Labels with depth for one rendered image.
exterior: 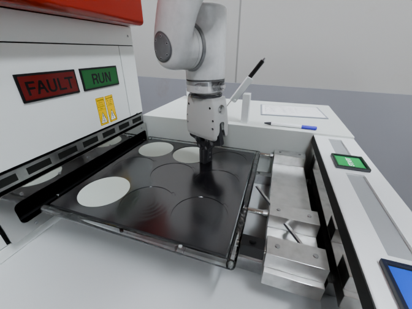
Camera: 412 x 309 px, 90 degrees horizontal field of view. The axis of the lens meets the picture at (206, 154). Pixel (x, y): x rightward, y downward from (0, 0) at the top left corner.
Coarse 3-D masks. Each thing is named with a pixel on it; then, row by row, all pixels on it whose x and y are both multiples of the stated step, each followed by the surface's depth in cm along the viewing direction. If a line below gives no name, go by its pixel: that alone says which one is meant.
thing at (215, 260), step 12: (60, 216) 36; (72, 216) 36; (84, 216) 35; (96, 228) 34; (108, 228) 33; (144, 240) 31; (156, 240) 31; (168, 240) 31; (180, 252) 30; (192, 252) 29; (204, 252) 29; (216, 264) 28; (228, 264) 28
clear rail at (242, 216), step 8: (256, 152) 58; (256, 160) 54; (256, 168) 51; (248, 184) 44; (248, 192) 42; (248, 200) 39; (240, 208) 38; (240, 216) 35; (240, 224) 34; (240, 232) 32; (232, 240) 31; (240, 240) 31; (232, 248) 30; (232, 256) 29; (232, 264) 28
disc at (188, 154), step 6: (180, 150) 60; (186, 150) 60; (192, 150) 60; (198, 150) 59; (174, 156) 56; (180, 156) 56; (186, 156) 56; (192, 156) 56; (198, 156) 56; (186, 162) 53; (192, 162) 53
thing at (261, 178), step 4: (256, 172) 58; (260, 172) 58; (264, 172) 58; (248, 176) 58; (256, 176) 58; (260, 176) 57; (264, 176) 57; (268, 176) 56; (256, 180) 58; (260, 180) 58; (264, 180) 57; (268, 180) 57; (264, 184) 58; (268, 184) 57
